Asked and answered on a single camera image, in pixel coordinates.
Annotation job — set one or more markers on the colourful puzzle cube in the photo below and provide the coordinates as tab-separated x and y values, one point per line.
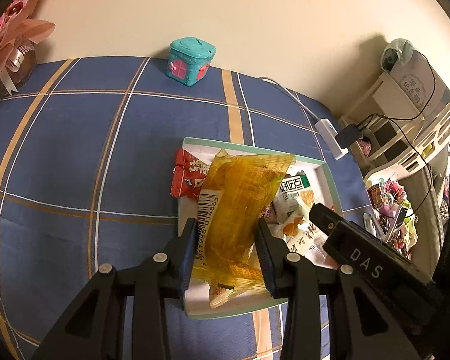
378	196

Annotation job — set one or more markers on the white power strip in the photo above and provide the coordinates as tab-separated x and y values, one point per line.
329	135

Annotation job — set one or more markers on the beige barcode snack packet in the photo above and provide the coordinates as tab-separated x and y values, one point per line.
304	238

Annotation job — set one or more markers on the green and white snack packet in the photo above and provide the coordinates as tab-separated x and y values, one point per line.
294	197

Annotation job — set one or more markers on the yellow-wrapped snack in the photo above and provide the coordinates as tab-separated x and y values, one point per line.
232	198

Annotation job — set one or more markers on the pink flower bouquet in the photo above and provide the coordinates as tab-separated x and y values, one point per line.
17	24

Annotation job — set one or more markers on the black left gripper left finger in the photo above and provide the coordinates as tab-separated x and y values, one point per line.
92	326

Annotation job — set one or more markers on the white desk organizer shelf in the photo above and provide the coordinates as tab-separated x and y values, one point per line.
405	115

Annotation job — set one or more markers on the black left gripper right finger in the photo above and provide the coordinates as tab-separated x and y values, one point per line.
327	306

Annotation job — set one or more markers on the teal toy house box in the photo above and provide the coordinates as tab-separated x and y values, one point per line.
189	60

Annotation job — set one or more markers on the red cracker snack packet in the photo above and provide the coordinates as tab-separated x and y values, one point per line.
189	175

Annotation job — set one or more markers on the black power adapter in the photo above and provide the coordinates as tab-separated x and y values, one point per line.
348	135

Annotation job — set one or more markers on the blue plaid tablecloth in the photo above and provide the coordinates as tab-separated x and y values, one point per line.
87	149

